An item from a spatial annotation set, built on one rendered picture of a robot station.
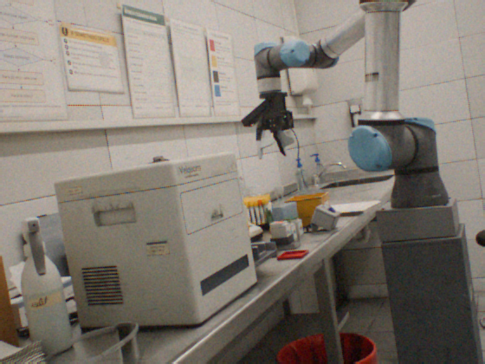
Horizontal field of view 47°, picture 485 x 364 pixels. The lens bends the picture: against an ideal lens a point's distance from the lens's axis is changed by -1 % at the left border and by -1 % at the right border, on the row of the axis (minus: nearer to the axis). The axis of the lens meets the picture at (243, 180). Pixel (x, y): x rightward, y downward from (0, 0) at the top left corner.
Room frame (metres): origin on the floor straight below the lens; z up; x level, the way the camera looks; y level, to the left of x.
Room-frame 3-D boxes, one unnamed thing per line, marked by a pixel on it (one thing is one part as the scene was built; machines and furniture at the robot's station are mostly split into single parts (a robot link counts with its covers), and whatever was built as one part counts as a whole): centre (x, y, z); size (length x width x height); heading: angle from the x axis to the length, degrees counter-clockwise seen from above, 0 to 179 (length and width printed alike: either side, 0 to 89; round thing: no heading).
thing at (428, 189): (1.51, -0.46, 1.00); 0.15 x 0.15 x 0.10
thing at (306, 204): (1.99, -0.21, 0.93); 0.13 x 0.13 x 0.10; 71
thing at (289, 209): (1.85, -0.12, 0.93); 0.10 x 0.07 x 0.10; 148
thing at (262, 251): (1.32, 0.02, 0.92); 0.21 x 0.07 x 0.05; 156
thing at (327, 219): (1.81, -0.22, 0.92); 0.13 x 0.07 x 0.08; 66
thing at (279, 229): (1.62, -0.08, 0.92); 0.05 x 0.04 x 0.06; 66
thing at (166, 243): (1.18, 0.18, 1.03); 0.31 x 0.27 x 0.30; 156
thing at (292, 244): (1.62, -0.08, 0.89); 0.09 x 0.05 x 0.04; 66
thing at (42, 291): (0.98, 0.38, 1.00); 0.09 x 0.08 x 0.24; 66
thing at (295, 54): (1.69, -0.20, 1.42); 0.11 x 0.11 x 0.08; 37
